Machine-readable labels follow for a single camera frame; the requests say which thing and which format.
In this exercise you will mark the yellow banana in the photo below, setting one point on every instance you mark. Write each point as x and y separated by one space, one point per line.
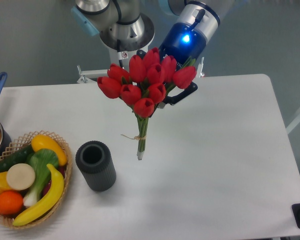
46 203

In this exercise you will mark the dark grey ribbed vase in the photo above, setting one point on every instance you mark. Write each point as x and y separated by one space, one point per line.
95 162

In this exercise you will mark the green cucumber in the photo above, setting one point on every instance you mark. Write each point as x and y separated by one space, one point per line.
18 157

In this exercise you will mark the orange fruit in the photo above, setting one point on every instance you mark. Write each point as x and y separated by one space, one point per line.
11 202

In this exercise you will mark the green bok choy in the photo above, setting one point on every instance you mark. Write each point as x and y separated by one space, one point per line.
38 162

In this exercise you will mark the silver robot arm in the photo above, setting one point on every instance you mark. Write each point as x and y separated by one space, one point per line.
126 31

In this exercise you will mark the woven wicker basket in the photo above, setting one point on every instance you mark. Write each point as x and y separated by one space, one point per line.
23 141

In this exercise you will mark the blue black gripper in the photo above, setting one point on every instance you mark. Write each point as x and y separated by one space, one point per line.
181 42

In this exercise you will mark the red tulip bouquet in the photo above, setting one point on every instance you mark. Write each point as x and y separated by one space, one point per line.
146 84

